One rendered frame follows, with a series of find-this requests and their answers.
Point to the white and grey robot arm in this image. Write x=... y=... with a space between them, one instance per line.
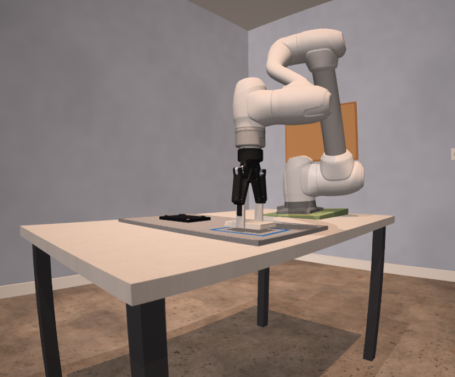
x=299 y=103

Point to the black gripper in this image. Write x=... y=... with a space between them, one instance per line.
x=249 y=172

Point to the black rectangular frame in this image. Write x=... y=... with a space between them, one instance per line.
x=185 y=218

